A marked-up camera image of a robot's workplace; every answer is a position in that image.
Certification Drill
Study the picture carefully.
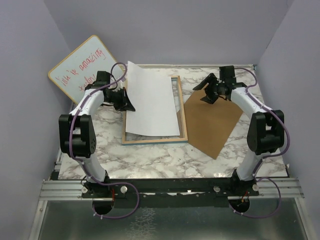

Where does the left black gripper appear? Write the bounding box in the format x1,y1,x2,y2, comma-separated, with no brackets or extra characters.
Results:
105,86,136,111

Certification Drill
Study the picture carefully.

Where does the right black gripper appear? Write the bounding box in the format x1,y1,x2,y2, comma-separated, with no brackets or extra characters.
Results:
193,73,225,105

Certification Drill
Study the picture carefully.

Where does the hot air balloon photo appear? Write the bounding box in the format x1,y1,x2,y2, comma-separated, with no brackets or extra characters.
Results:
125,61,180,137

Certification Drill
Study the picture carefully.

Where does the blue wooden photo frame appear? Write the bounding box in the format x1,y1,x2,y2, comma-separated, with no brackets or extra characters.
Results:
121,75,188,146

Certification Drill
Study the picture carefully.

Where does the brown cardboard backing board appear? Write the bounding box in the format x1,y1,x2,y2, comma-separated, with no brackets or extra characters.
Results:
184,90,243,159

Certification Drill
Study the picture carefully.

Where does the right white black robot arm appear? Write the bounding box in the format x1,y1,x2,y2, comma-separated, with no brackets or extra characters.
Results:
193,65,290,196

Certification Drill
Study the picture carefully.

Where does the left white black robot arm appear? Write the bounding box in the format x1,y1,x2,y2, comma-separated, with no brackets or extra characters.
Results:
58,70,136,198

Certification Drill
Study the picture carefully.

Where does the small whiteboard with red writing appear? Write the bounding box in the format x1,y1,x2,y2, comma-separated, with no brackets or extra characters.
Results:
48,35,124,104

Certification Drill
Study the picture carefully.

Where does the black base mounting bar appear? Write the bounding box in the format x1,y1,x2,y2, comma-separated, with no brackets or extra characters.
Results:
81,177,259,209

